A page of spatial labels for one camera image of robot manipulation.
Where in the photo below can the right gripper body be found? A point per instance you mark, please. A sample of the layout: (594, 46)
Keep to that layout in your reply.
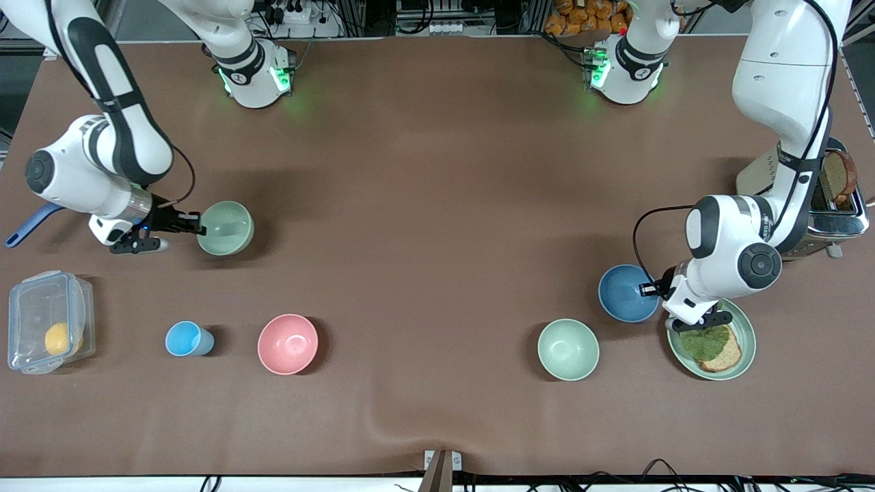
(165, 218)

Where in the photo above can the blue bowl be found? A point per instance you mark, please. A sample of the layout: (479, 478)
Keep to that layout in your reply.
(625, 294)

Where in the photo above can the light green bowl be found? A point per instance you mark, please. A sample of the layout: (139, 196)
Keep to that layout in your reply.
(229, 227)
(568, 349)

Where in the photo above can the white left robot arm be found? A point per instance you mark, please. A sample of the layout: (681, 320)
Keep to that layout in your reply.
(779, 75)

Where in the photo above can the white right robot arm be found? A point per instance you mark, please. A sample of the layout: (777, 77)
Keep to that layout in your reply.
(123, 137)

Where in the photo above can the pink bowl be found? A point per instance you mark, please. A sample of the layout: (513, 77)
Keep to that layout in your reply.
(288, 344)

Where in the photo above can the green lettuce leaf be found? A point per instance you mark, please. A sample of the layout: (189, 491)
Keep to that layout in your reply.
(704, 343)

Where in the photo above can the toast slice under lettuce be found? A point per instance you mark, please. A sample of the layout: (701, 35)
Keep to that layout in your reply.
(728, 357)

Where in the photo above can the light green plate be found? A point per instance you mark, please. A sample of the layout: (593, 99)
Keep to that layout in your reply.
(745, 342)

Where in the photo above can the blue utensil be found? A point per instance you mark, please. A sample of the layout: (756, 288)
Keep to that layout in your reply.
(31, 224)

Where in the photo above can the blue cup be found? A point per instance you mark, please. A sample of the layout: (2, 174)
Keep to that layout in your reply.
(184, 339)

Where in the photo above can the clear plastic lidded container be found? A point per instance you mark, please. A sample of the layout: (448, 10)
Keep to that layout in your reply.
(41, 307)

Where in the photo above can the yellow round fruit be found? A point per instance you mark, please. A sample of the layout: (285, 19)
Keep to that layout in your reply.
(57, 339)

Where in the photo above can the cream and chrome toaster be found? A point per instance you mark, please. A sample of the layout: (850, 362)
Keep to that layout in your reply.
(755, 178)

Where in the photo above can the toast slice in toaster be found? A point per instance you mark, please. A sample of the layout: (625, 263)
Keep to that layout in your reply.
(837, 178)

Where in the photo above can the white power strip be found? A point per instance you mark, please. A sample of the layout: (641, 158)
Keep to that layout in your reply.
(301, 17)

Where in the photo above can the bag of orange buns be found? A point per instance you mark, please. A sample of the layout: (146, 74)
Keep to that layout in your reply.
(581, 17)

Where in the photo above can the metal table clamp bracket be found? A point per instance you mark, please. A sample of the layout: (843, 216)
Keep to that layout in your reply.
(442, 468)

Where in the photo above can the aluminium frame profile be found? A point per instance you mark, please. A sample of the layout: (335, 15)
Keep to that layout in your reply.
(860, 34)

